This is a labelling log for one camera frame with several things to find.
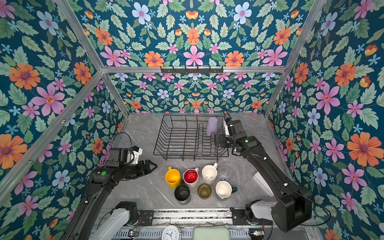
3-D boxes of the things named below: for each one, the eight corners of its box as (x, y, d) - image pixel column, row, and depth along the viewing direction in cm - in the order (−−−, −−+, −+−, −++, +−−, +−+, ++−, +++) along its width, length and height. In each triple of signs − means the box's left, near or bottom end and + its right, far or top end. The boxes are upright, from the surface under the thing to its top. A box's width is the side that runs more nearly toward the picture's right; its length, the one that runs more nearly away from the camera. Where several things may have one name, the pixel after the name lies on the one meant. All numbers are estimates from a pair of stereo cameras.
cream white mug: (202, 186, 85) (202, 179, 77) (202, 170, 91) (202, 163, 83) (217, 186, 85) (218, 179, 77) (216, 170, 91) (217, 163, 83)
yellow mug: (165, 185, 86) (161, 179, 79) (171, 173, 91) (168, 166, 84) (179, 191, 84) (176, 185, 77) (184, 177, 89) (183, 171, 82)
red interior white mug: (183, 188, 85) (182, 184, 79) (185, 172, 91) (183, 167, 85) (198, 188, 85) (198, 184, 79) (198, 172, 91) (198, 167, 85)
